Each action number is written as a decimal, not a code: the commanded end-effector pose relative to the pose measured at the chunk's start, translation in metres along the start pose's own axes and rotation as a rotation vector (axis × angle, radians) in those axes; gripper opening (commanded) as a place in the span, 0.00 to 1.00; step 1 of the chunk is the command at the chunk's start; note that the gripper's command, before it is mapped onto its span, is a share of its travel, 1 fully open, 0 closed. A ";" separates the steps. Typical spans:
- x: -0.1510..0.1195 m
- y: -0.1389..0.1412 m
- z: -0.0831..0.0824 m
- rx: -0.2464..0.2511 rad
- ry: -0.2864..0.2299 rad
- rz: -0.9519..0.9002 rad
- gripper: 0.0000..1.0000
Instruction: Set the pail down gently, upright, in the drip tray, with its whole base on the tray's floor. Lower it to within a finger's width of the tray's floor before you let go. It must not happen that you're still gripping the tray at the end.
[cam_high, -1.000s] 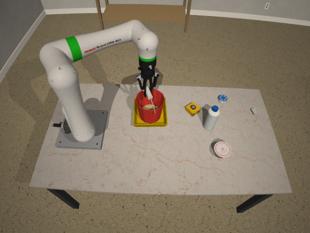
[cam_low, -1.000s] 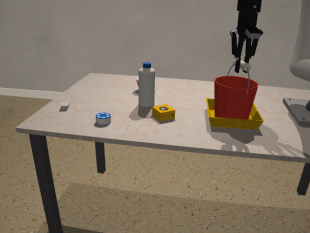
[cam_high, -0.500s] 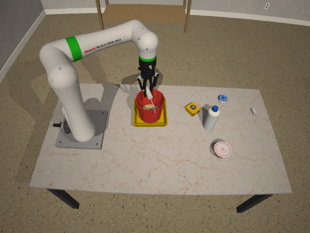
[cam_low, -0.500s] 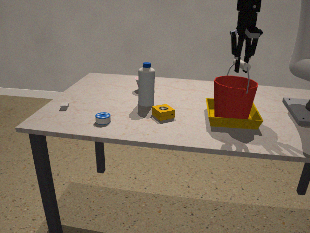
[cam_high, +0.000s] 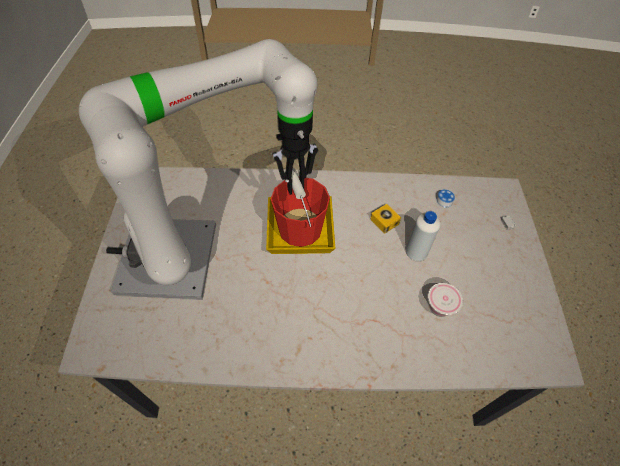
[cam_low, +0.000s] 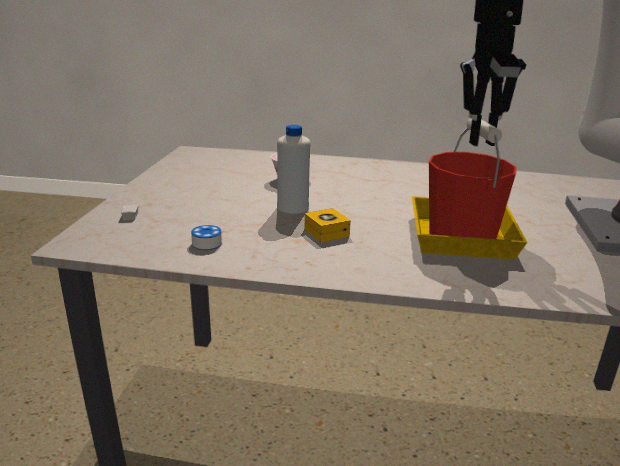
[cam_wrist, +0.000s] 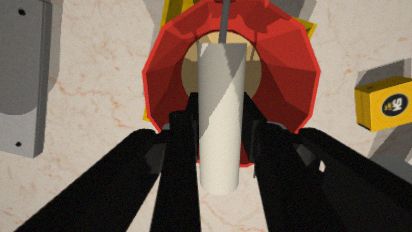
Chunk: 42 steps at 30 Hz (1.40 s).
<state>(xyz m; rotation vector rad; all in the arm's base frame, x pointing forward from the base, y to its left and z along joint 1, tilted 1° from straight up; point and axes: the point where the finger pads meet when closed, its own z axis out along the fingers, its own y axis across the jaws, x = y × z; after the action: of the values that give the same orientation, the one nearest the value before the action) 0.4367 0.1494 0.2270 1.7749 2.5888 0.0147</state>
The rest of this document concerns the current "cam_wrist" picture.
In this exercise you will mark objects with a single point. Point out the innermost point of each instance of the grey bottle with blue cap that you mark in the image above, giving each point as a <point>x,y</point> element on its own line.
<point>396,165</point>

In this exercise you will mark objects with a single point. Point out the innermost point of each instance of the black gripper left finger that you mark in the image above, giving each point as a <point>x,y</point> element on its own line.
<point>107,196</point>

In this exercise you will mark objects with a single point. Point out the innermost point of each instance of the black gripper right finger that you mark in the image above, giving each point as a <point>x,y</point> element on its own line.
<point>366,196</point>

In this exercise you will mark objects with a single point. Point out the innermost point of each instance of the red pail with wire handle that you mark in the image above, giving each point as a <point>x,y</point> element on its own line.
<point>257,48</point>

